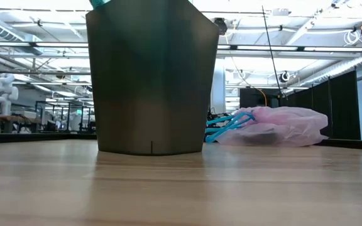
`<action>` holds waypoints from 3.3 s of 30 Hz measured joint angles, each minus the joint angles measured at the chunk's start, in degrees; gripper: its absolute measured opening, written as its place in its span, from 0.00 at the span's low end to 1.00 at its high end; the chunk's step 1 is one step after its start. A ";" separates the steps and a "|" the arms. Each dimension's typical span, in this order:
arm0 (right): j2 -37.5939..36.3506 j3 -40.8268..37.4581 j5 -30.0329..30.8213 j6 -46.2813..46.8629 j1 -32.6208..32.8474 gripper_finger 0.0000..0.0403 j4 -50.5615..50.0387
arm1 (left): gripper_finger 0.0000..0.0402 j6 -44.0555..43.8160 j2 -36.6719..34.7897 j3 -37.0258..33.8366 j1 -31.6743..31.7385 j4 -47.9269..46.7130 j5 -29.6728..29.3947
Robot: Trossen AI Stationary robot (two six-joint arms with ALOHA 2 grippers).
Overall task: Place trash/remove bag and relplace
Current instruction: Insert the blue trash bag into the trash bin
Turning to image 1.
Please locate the dark brown trash bin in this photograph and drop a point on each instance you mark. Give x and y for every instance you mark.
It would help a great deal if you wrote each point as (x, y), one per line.
(152, 78)

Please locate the pink translucent plastic bag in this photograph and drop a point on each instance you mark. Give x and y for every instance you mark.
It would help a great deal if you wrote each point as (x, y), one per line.
(278, 125)

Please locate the teal plastic trash bag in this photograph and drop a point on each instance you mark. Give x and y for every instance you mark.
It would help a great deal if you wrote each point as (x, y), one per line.
(99, 3)

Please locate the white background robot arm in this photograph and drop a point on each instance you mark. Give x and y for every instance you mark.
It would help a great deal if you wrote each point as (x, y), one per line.
(3, 91)

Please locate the white building column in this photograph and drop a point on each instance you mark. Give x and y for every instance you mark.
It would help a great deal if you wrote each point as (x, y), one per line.
(220, 88)

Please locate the black cabinet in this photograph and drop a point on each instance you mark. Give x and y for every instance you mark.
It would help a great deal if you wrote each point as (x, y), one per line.
(253, 97)

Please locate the black room partition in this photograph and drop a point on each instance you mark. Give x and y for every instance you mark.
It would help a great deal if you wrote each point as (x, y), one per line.
(341, 100)

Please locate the long ceiling light strip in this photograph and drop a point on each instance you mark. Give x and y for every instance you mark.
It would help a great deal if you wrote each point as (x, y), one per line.
(27, 45)

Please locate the wooden background desk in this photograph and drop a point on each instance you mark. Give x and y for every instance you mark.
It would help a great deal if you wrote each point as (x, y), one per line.
(11, 118)

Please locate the black aluminium table frame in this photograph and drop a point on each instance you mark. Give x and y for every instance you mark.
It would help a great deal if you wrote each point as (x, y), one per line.
(27, 138)

